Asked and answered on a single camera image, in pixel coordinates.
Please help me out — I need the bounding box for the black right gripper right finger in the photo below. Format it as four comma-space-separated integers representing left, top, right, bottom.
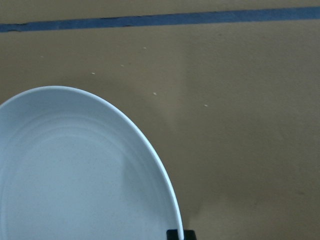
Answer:
183, 230, 197, 240

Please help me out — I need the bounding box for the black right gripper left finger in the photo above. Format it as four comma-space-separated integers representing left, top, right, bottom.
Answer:
166, 230, 179, 240

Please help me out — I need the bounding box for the blue plate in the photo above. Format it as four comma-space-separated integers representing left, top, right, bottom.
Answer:
0, 86, 185, 240

